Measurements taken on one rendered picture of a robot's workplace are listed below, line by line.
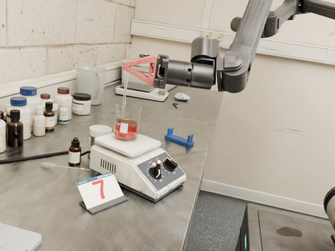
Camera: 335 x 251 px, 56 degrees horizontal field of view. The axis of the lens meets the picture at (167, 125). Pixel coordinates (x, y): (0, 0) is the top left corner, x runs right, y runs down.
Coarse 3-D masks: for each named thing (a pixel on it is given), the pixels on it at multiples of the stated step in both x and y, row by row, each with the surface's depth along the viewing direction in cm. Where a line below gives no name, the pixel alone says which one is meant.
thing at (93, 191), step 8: (112, 176) 68; (88, 184) 63; (96, 184) 64; (104, 184) 65; (112, 184) 67; (88, 192) 62; (96, 192) 63; (104, 192) 64; (112, 192) 65; (120, 192) 67; (88, 200) 61; (96, 200) 62
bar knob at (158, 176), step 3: (156, 165) 69; (159, 165) 69; (150, 168) 69; (153, 168) 69; (156, 168) 68; (159, 168) 68; (150, 171) 68; (153, 171) 68; (156, 171) 67; (159, 171) 67; (150, 174) 68; (153, 174) 68; (156, 174) 67; (159, 174) 67; (153, 177) 67; (156, 177) 67; (159, 177) 68
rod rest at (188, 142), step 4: (168, 128) 105; (172, 128) 107; (168, 132) 105; (172, 132) 107; (168, 136) 105; (172, 136) 106; (176, 136) 106; (188, 136) 101; (192, 136) 103; (172, 140) 104; (176, 140) 103; (180, 140) 103; (184, 140) 103; (188, 140) 101; (184, 144) 102; (188, 144) 101; (192, 144) 103
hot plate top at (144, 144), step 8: (104, 136) 75; (112, 136) 76; (144, 136) 79; (104, 144) 71; (112, 144) 71; (120, 144) 71; (128, 144) 72; (136, 144) 73; (144, 144) 73; (152, 144) 74; (160, 144) 76; (120, 152) 69; (128, 152) 68; (136, 152) 68; (144, 152) 71
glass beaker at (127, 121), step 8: (120, 104) 76; (128, 104) 76; (120, 112) 71; (128, 112) 71; (136, 112) 72; (120, 120) 72; (128, 120) 71; (136, 120) 72; (120, 128) 72; (128, 128) 72; (136, 128) 73; (120, 136) 73; (128, 136) 73; (136, 136) 74
